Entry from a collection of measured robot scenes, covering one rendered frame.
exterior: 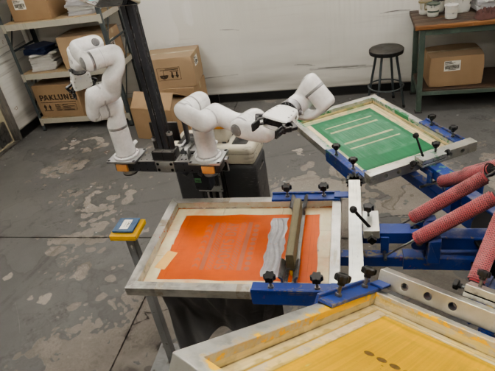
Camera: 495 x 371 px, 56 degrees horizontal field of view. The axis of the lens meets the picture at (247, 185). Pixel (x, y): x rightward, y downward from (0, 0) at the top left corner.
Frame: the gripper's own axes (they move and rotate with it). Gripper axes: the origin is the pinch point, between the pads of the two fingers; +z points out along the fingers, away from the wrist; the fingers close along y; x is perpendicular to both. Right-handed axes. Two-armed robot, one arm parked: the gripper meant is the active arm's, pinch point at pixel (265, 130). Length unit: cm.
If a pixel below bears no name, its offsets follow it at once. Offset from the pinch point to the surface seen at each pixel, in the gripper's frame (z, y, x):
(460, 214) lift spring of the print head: -22, -63, -24
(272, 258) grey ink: 6, -7, -52
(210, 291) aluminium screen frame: 33, 2, -50
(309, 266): 3, -22, -50
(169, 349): 19, 51, -145
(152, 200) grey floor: -98, 180, -176
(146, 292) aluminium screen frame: 43, 25, -55
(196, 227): 3, 34, -58
